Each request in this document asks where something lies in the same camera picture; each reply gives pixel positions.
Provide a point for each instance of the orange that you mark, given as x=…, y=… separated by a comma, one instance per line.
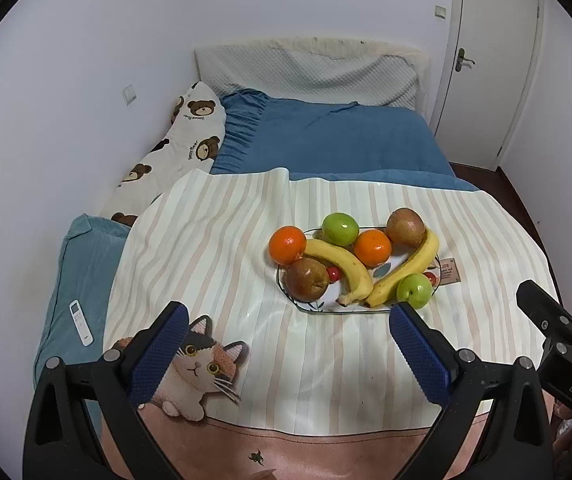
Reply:
x=372, y=247
x=287, y=245

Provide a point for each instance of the bear print pillow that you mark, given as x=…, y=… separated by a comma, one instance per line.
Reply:
x=191, y=130

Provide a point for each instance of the white door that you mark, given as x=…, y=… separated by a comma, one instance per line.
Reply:
x=491, y=60

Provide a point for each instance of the short curved banana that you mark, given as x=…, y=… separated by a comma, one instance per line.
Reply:
x=346, y=265

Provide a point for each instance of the long banana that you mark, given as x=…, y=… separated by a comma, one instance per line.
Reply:
x=406, y=272

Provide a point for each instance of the striped cat print mat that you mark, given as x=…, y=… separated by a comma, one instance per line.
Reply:
x=316, y=360

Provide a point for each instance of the blue blanket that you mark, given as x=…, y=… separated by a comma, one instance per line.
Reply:
x=341, y=135

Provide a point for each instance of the green apple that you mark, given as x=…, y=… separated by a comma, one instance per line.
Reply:
x=340, y=228
x=414, y=290

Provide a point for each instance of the white remote control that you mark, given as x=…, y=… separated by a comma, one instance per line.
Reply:
x=81, y=322

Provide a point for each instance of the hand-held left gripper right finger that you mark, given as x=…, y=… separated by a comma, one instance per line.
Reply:
x=418, y=355

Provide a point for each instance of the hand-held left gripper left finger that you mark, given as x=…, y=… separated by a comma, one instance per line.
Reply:
x=161, y=355

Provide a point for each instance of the oval floral print plate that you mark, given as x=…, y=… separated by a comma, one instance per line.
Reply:
x=331, y=295

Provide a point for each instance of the teal cushion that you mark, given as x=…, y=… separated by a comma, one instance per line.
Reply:
x=76, y=270

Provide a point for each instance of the brown pear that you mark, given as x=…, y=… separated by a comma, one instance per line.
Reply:
x=405, y=227
x=307, y=280

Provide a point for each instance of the white wall switch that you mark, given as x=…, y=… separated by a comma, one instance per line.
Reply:
x=440, y=11
x=129, y=95

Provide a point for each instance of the red cherry tomato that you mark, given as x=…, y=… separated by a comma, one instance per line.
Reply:
x=431, y=278
x=335, y=274

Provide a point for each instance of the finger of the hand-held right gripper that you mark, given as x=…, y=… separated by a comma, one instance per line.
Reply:
x=541, y=305

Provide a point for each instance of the white textured pillow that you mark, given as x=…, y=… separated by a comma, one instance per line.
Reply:
x=306, y=70

